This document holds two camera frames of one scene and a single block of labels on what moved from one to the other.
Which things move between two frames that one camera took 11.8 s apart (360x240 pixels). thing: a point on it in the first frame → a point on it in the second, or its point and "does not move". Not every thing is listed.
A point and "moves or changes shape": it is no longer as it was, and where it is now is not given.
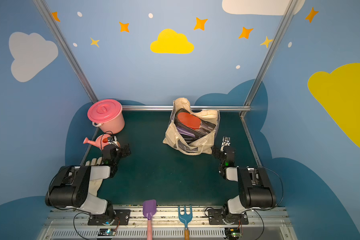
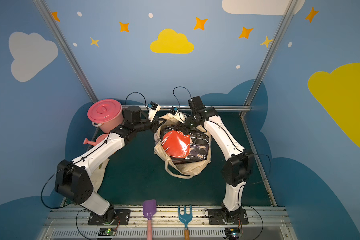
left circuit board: [107, 232] does not move
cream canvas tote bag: [203, 145] → [178, 170]
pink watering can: [100, 141] does not move
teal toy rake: [186, 219] does not move
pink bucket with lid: [107, 114] does not move
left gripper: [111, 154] → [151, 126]
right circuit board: [233, 233] does not move
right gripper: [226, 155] → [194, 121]
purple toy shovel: [149, 209] does not move
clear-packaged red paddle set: [191, 126] moves or changes shape
